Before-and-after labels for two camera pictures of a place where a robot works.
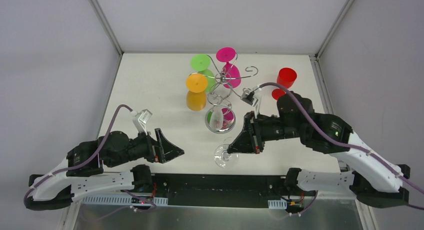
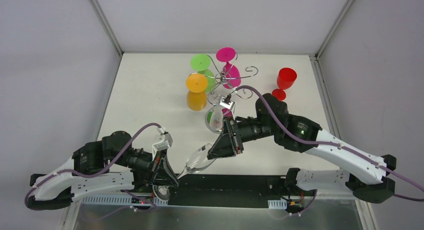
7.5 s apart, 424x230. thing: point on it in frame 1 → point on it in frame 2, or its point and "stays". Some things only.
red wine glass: (286, 77) stays
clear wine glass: (223, 158) → (198, 160)
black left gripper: (157, 146) → (156, 168)
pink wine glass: (232, 78) stays
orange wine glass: (196, 96) stays
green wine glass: (201, 62) stays
